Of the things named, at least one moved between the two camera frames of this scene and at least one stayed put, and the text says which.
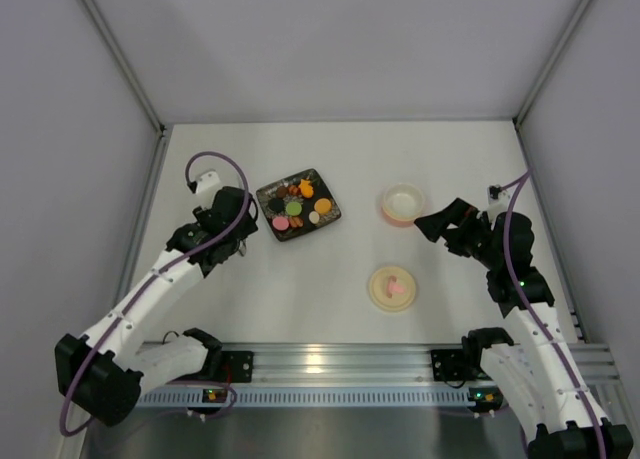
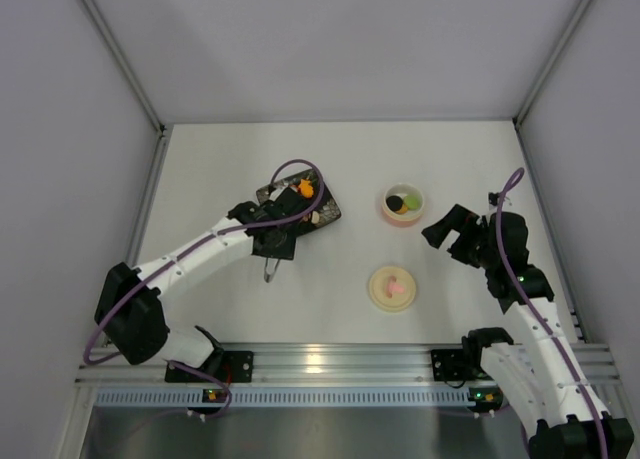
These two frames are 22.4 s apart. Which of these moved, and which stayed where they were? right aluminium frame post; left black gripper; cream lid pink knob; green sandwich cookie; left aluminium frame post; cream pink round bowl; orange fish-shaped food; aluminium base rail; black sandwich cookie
Moved: green sandwich cookie; black sandwich cookie; left black gripper
Stayed: left aluminium frame post; aluminium base rail; orange fish-shaped food; cream lid pink knob; cream pink round bowl; right aluminium frame post
